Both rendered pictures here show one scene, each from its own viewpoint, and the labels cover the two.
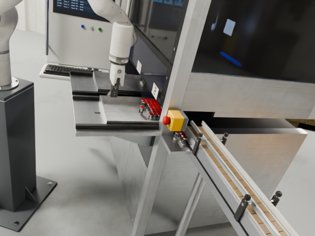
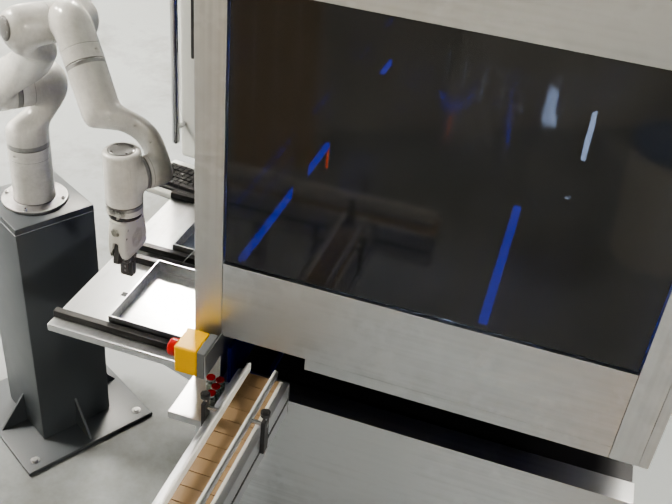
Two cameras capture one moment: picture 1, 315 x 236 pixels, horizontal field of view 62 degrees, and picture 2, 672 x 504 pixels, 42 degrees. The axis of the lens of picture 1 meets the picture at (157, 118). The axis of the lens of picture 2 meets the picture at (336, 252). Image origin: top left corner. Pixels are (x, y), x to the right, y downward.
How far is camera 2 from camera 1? 1.42 m
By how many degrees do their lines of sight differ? 34
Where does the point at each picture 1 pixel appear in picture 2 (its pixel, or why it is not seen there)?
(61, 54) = not seen: hidden behind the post
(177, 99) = (209, 311)
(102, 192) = not seen: hidden behind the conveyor
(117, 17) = (132, 131)
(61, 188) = (152, 427)
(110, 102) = (177, 278)
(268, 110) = (457, 396)
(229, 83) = (319, 303)
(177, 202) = not seen: outside the picture
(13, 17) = (51, 91)
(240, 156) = (412, 489)
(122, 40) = (110, 179)
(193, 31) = (204, 188)
